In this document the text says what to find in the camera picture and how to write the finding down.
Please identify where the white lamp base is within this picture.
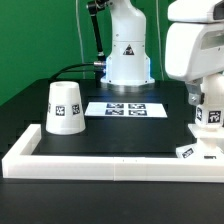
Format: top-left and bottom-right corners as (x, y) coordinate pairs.
(176, 124), (224, 159)

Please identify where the grey thin cable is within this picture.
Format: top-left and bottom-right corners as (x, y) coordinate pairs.
(75, 0), (86, 80)
(155, 0), (166, 81)

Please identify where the white lamp shade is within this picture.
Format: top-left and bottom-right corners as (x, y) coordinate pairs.
(46, 81), (85, 135)

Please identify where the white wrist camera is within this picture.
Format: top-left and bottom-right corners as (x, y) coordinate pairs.
(167, 0), (224, 23)

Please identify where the black cable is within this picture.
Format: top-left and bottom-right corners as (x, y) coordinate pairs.
(49, 60), (107, 81)

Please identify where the white marker sheet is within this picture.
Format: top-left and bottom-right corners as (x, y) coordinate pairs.
(85, 102), (167, 118)

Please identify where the white lamp bulb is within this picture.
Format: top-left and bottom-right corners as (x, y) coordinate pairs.
(195, 73), (224, 129)

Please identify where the white frame wall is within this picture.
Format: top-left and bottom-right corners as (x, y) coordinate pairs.
(2, 124), (224, 183)

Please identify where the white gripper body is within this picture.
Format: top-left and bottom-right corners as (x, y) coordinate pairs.
(165, 23), (224, 82)

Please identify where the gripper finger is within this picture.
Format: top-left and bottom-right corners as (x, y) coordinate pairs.
(186, 79), (204, 105)

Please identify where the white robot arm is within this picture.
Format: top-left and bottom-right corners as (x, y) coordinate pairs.
(102, 0), (224, 105)

